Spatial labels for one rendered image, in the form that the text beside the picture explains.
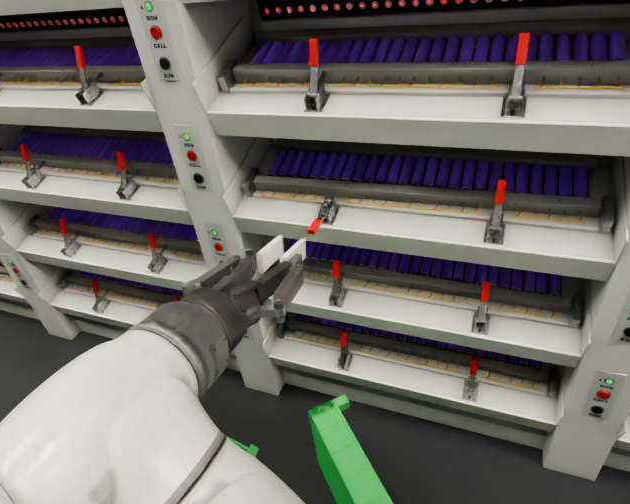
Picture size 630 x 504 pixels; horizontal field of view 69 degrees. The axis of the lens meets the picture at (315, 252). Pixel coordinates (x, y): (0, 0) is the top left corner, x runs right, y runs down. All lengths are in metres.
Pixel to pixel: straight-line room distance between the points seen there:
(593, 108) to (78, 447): 0.62
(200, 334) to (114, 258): 0.79
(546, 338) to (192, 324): 0.62
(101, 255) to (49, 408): 0.89
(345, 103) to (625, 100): 0.35
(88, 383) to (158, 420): 0.06
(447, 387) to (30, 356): 1.20
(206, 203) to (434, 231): 0.41
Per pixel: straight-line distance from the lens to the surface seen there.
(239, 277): 0.56
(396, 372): 1.03
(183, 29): 0.74
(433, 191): 0.77
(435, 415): 1.13
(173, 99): 0.80
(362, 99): 0.69
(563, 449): 1.08
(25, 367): 1.61
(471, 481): 1.09
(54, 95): 1.03
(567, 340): 0.88
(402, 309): 0.88
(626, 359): 0.88
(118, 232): 1.21
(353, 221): 0.77
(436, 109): 0.66
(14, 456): 0.35
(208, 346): 0.43
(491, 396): 1.01
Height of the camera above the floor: 0.97
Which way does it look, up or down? 37 degrees down
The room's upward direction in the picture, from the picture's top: 8 degrees counter-clockwise
